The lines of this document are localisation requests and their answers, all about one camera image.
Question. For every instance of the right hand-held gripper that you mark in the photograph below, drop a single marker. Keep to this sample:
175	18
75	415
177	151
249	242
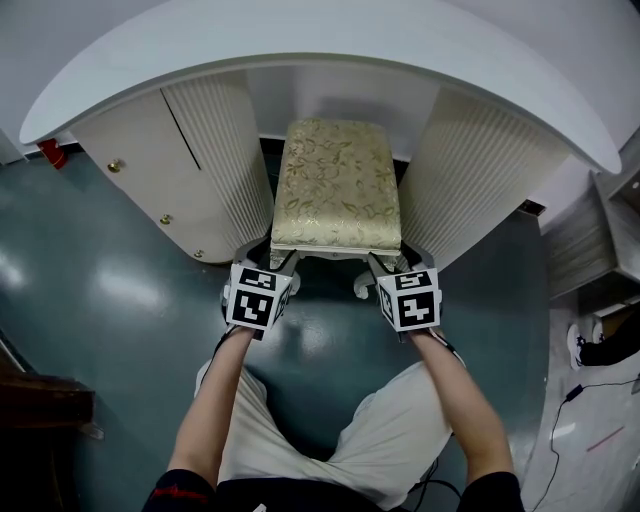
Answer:
412	300

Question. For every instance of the dark wooden slatted furniture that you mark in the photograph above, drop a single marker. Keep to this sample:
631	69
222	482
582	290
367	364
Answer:
40	400

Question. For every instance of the red fire extinguisher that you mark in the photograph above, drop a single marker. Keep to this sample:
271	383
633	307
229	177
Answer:
52	152

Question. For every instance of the brown cardboard box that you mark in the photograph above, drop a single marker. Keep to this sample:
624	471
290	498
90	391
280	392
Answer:
616	320

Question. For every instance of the person's right forearm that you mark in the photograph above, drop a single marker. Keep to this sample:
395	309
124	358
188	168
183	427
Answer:
460	400

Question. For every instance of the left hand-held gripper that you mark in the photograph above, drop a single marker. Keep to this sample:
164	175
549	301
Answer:
255	300

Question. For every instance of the grey wooden shelf desk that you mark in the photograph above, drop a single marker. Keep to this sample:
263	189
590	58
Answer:
580	240

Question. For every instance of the person's dark shirt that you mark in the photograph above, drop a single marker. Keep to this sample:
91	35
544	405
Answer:
280	497

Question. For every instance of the person's beige trousers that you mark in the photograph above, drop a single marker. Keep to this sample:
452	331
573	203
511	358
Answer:
390	425

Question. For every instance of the white kidney-shaped vanity desk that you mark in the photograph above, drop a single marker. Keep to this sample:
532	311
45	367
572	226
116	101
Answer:
300	40

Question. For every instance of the person's left forearm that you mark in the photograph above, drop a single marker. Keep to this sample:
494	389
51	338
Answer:
215	400

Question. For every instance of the cream upholstered stool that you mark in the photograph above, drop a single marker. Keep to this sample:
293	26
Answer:
335	185

